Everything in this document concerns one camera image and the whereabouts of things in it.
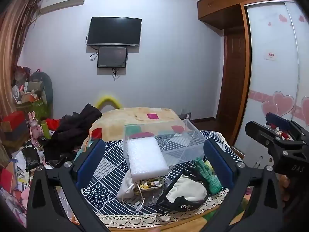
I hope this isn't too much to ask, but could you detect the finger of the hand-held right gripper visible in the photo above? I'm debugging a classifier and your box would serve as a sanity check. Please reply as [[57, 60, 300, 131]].
[[245, 121, 290, 155], [265, 113, 309, 136]]

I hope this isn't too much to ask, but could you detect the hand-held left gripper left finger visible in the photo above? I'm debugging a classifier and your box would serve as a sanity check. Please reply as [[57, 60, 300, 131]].
[[26, 139, 111, 232]]

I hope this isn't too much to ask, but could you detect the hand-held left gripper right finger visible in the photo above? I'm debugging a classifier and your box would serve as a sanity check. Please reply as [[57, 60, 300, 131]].
[[193, 138, 285, 232]]

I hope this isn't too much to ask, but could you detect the green ruffled cloth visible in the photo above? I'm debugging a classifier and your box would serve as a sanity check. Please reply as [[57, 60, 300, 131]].
[[194, 157, 222, 195]]

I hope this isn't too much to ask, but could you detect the clear plastic box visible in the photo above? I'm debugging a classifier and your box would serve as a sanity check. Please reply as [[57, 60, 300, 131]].
[[123, 119, 208, 169]]

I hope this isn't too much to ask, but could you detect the cream cloth with black trim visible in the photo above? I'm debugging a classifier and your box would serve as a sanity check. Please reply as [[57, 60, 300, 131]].
[[156, 173, 210, 214]]

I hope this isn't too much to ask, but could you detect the white drawstring bag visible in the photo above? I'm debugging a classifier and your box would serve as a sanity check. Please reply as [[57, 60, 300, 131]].
[[117, 173, 146, 213]]

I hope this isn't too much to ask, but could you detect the white foam block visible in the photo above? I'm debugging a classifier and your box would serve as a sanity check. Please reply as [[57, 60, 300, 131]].
[[127, 136, 169, 182]]

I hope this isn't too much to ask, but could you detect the floral cloth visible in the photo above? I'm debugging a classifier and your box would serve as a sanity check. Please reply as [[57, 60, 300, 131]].
[[139, 177, 166, 190]]

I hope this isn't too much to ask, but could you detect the person's right hand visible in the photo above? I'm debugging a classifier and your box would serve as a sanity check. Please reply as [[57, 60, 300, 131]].
[[278, 173, 294, 211]]

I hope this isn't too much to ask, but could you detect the blue white patterned tablecloth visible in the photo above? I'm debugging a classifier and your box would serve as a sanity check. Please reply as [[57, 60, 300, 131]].
[[75, 130, 245, 223]]

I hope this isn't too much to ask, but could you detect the black clothes pile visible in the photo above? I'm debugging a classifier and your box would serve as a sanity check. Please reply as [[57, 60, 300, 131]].
[[45, 103, 103, 167]]

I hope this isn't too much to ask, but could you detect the white heart-print wardrobe door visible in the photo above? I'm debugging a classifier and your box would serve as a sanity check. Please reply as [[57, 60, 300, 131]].
[[233, 0, 309, 160]]

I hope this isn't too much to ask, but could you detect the red cloth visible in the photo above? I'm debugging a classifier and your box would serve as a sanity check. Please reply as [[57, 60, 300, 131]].
[[46, 118, 61, 131]]

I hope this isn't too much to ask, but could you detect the green bottle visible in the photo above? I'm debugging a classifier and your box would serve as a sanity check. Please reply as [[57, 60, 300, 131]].
[[41, 121, 52, 140]]

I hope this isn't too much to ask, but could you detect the brown wooden door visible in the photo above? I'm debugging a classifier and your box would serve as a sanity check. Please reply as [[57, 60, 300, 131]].
[[216, 26, 247, 124]]

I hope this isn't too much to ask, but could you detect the beige blanket with coloured squares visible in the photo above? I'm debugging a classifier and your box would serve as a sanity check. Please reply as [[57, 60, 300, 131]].
[[89, 107, 192, 147]]

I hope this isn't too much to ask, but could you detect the black plastic bag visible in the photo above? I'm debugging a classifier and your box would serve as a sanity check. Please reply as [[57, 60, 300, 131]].
[[22, 146, 43, 172]]

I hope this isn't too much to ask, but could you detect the yellow foam tube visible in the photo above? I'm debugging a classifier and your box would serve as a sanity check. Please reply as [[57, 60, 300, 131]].
[[95, 94, 123, 110]]

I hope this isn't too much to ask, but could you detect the pink paper label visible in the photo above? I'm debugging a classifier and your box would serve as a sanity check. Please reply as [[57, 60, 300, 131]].
[[264, 51, 280, 61]]

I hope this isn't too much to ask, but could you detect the pink rabbit toy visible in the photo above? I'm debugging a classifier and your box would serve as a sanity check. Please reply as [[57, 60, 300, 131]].
[[28, 111, 43, 148]]

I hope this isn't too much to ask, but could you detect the green cardboard box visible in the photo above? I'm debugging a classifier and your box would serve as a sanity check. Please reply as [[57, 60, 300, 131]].
[[16, 97, 49, 117]]

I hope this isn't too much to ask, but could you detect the dark grey box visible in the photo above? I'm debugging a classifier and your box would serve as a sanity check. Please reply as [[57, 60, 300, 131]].
[[0, 122, 30, 147]]

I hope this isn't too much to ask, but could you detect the red box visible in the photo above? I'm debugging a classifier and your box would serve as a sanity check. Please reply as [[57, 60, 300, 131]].
[[1, 111, 28, 132]]

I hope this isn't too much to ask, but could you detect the wooden overhead cabinet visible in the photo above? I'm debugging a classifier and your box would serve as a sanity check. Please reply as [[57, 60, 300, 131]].
[[197, 0, 294, 29]]

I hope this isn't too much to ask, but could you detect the striped pink gold curtain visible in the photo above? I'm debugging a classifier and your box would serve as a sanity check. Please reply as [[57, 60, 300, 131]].
[[0, 0, 42, 125]]

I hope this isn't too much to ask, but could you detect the white air conditioner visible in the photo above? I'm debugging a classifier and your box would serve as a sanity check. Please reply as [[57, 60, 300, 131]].
[[39, 0, 87, 15]]

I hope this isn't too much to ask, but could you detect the small black wall monitor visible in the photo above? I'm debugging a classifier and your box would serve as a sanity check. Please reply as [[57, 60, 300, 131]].
[[97, 46, 128, 68]]

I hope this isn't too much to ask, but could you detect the large black wall television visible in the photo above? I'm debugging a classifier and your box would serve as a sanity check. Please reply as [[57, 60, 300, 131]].
[[87, 17, 142, 47]]

